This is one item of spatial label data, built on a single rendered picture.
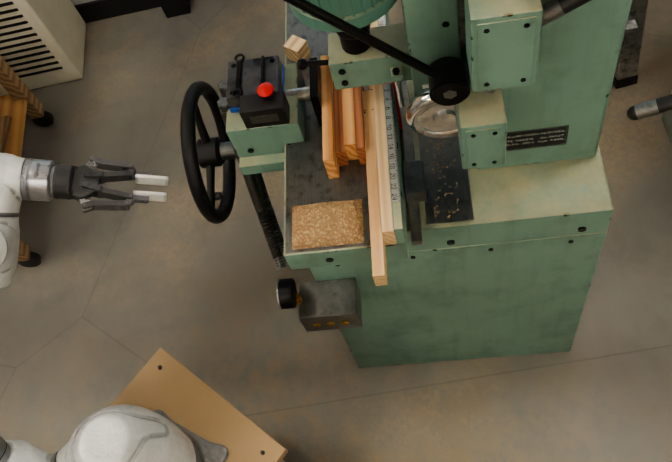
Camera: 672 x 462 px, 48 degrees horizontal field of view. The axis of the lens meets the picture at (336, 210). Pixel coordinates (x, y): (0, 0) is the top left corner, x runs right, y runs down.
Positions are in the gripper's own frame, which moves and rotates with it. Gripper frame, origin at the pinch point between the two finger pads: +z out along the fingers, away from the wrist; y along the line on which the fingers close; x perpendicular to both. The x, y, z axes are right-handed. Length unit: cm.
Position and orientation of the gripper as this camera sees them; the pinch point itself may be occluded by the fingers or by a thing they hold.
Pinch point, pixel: (151, 188)
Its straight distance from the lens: 169.7
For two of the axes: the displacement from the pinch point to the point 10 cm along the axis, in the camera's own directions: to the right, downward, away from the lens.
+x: -1.8, 4.8, 8.6
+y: -0.2, -8.8, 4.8
